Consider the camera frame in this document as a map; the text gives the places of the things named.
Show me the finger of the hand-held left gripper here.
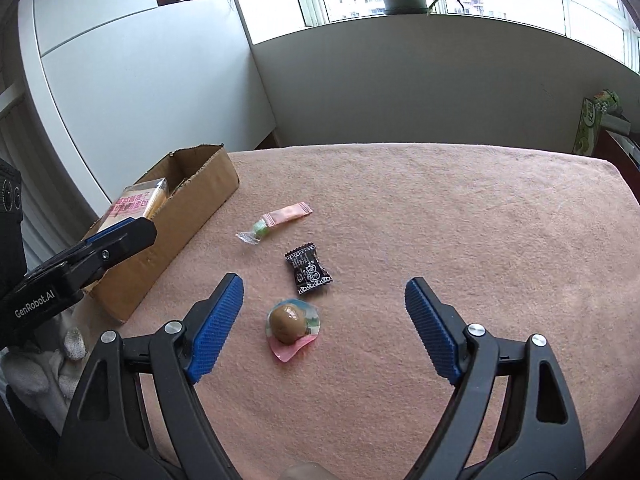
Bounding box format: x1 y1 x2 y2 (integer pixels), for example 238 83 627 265
84 216 146 247
65 219 159 289

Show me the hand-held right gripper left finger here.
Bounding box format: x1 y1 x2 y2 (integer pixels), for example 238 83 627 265
62 272 246 480

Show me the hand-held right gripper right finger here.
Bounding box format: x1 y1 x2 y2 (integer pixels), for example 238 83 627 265
404 276 587 480

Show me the packaged sliced bread loaf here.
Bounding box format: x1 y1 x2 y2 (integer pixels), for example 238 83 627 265
95 177 171 236

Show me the brown cardboard box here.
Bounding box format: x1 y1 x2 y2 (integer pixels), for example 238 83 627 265
82 144 241 323

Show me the jelly cup with brown ball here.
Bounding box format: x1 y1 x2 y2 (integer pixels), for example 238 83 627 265
265 299 323 363

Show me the green candy clear wrapper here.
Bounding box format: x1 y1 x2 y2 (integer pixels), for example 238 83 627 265
236 219 273 246

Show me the black patterned candy packet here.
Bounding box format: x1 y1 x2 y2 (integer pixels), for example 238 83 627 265
284 241 334 297

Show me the pink candy stick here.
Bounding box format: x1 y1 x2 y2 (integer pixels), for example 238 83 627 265
263 201 314 226

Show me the person's left hand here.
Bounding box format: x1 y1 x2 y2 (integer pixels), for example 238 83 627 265
0 327 90 431

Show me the pink table cloth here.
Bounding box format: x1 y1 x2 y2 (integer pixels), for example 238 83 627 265
75 142 640 480

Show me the white cabinet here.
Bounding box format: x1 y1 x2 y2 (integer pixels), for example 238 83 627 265
17 0 278 216

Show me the dark wooden side table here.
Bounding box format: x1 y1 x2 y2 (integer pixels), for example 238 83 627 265
595 130 640 196

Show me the green tissue box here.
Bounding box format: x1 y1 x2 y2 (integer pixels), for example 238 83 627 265
572 89 631 157

